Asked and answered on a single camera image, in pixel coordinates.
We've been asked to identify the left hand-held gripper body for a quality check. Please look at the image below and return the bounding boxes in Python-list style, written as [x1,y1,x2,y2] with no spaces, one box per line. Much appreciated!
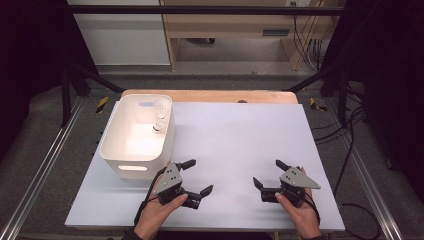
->
[153,162,203,210]

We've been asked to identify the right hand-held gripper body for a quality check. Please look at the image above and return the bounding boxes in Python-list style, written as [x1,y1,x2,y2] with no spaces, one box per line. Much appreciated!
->
[259,166,322,208]

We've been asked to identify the white plastic storage bin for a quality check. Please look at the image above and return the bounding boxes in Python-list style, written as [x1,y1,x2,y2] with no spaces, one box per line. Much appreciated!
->
[98,93,177,181]

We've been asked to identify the white feather shuttlecock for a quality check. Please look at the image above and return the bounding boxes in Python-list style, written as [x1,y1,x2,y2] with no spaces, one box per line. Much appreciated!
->
[152,97,172,134]

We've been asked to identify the person's left hand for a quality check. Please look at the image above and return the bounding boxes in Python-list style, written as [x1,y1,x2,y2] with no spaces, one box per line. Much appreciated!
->
[134,193,189,239]

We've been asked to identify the person's right hand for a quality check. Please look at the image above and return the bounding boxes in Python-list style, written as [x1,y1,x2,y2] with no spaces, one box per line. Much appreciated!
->
[274,166,322,239]

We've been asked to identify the white table board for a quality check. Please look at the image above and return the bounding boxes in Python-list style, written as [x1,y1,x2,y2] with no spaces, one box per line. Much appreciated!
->
[64,101,346,233]

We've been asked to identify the yellow black tape marker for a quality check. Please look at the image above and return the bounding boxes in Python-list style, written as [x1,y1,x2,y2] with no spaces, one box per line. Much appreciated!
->
[309,97,329,113]
[95,96,110,114]

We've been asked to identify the black metal stand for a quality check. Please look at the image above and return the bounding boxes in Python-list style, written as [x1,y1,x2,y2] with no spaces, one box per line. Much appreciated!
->
[286,63,351,128]
[60,63,124,128]

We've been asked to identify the white cabinet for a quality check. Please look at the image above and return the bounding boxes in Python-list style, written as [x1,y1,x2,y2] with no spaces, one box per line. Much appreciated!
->
[66,0,171,66]

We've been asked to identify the wooden desk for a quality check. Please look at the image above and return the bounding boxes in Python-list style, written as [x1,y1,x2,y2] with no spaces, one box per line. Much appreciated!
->
[159,0,348,72]

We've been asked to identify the dark curtain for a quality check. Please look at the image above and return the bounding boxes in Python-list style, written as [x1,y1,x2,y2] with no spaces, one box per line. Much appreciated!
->
[0,0,98,161]
[323,0,424,194]

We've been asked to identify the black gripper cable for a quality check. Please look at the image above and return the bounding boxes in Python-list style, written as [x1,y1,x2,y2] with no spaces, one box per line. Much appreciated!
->
[133,166,168,228]
[303,191,321,224]

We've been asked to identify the black floor cable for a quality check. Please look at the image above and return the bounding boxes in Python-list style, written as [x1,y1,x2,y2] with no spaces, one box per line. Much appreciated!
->
[339,201,382,240]
[333,106,366,198]
[313,113,364,145]

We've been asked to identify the aluminium floor rail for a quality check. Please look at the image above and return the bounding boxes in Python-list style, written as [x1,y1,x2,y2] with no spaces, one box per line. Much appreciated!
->
[0,96,86,240]
[324,99,404,240]

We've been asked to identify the black hanging cables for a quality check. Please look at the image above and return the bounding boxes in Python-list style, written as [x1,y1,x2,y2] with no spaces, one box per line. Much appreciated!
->
[292,1,326,72]

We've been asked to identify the black metal frame bar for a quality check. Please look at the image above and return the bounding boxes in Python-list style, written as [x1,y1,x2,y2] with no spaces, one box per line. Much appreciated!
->
[66,4,348,15]

